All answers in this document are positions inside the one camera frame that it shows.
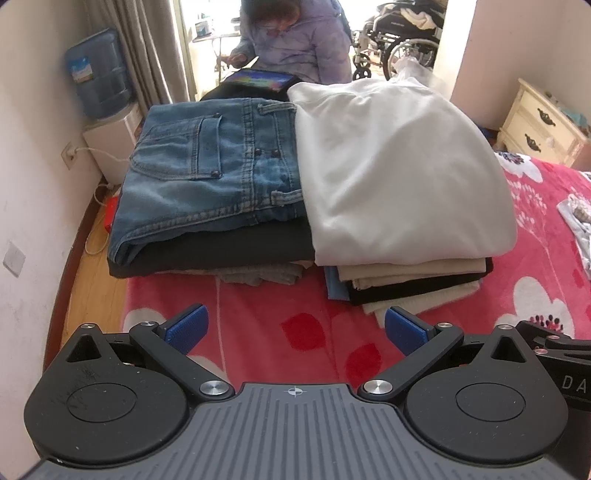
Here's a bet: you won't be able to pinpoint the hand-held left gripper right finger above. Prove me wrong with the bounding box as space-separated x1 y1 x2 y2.
358 305 532 401

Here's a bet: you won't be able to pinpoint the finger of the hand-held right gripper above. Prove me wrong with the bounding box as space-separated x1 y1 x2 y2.
516 320 591 354

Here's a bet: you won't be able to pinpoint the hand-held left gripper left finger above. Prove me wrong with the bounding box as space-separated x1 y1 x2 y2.
58 304 234 401

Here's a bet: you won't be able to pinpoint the white sweatshirt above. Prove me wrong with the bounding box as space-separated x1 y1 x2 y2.
286 78 518 267

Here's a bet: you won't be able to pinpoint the stack of folded clothes right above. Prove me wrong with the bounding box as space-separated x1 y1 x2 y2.
346 258 494 306

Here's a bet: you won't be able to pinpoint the folded cream garment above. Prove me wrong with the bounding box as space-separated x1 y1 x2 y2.
362 281 483 317

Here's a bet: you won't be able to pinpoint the folded beige garment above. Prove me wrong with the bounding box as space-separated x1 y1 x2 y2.
325 257 490 289

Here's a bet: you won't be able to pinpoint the red floral blanket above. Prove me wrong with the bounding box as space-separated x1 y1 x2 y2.
120 148 591 398

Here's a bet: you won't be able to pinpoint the folded light blue garment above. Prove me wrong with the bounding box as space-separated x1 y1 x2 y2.
323 267 352 301

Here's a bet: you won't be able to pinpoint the folded dark grey garment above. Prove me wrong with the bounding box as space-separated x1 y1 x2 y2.
107 217 319 279

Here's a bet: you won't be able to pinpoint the thin white shirt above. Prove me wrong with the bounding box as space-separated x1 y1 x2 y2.
556 194 591 282

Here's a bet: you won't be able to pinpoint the folded blue jeans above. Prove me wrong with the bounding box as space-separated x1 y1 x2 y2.
108 98 308 266

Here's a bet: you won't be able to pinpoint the white water dispenser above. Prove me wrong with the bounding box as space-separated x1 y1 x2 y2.
83 104 145 185

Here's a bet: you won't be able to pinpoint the cream nightstand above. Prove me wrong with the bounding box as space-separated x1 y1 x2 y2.
496 78 591 168

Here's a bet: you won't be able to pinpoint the light blue packet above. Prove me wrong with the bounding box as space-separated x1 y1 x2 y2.
558 104 591 136

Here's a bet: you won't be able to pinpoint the tablet computer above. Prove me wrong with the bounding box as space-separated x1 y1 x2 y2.
224 68 296 94

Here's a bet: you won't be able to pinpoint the blue water jug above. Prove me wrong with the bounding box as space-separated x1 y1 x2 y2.
64 28 136 121

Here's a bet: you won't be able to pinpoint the grey curtain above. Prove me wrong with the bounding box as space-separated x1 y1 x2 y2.
83 0 195 104

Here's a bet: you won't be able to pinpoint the wheelchair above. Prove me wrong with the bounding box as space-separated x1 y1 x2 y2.
351 0 448 82

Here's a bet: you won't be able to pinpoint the white wall switch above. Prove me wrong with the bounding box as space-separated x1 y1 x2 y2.
2 242 27 278

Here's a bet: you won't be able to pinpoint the white power cable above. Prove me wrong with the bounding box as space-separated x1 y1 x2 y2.
69 145 136 256

